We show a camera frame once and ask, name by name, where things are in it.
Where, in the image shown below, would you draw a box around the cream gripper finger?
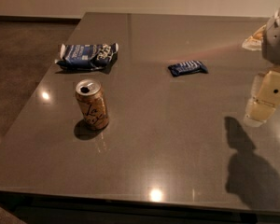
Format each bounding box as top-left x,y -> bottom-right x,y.
244,65 -> 280,127
242,25 -> 266,51

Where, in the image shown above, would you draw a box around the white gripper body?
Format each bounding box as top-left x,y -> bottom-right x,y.
262,8 -> 280,64

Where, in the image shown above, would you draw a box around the orange soda can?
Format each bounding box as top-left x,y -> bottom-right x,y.
76,78 -> 109,130

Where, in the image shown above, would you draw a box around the blue rxbar blueberry bar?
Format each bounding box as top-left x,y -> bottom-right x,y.
168,60 -> 208,77

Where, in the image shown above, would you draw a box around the blue chip bag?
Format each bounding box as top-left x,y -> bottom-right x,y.
55,43 -> 119,71

